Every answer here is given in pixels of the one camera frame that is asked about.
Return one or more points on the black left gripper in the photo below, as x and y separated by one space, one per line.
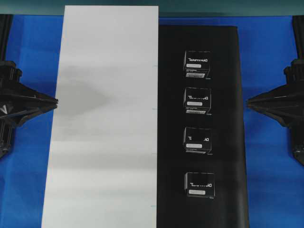
11 90

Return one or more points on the black base board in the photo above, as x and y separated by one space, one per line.
229 208

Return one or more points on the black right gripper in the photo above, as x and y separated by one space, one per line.
290 93

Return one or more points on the black box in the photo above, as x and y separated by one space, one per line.
197 64
197 101
197 140
199 184

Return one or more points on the black box top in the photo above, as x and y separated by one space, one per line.
197 64

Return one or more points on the black box bottom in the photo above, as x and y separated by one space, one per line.
199 184

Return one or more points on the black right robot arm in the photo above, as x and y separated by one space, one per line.
298 27

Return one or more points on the white base board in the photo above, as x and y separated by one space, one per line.
102 166

